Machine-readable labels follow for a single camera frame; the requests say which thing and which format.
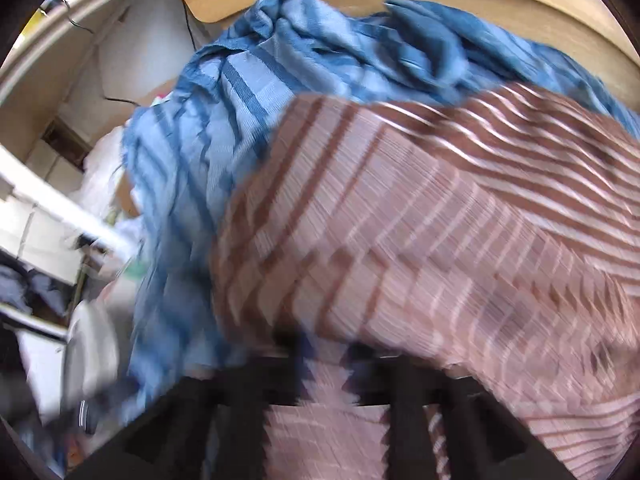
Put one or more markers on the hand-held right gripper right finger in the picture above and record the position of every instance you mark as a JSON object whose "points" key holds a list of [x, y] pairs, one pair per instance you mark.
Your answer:
{"points": [[415, 410]]}

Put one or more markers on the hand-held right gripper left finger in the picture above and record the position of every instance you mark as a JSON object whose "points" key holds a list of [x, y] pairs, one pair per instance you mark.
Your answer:
{"points": [[240, 410]]}

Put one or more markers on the brown striped knit garment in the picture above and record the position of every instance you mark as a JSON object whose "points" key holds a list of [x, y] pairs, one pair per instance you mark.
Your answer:
{"points": [[400, 210]]}

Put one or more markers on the white shelf board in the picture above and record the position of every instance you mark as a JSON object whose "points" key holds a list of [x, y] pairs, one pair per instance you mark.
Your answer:
{"points": [[60, 210]]}

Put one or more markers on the white plastic bag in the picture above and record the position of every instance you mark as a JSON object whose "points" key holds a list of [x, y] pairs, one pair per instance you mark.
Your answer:
{"points": [[102, 175]]}

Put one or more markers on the blue striped blanket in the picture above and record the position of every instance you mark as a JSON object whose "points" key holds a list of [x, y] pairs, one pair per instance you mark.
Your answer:
{"points": [[210, 110]]}

